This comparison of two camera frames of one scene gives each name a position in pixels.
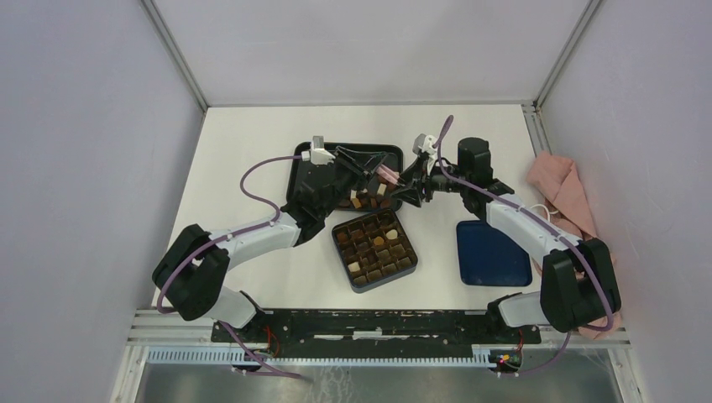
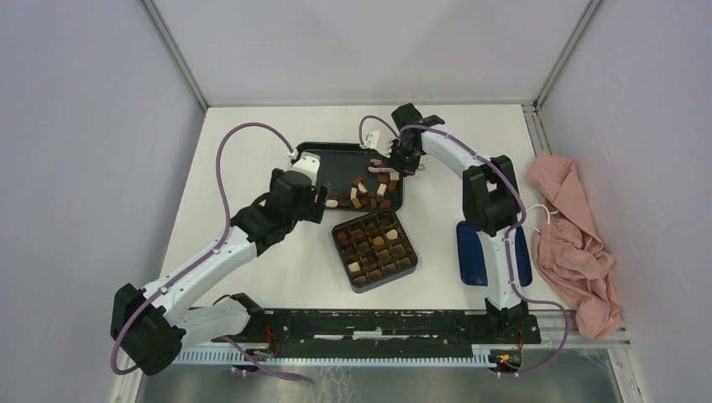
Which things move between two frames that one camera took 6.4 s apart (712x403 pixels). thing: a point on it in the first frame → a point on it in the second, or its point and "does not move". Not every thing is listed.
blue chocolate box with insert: [374, 248] does not move
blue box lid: [488, 258] does not move
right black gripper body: [436, 180] → [404, 159]
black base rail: [377, 327] does not move
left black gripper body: [348, 177] → [311, 211]
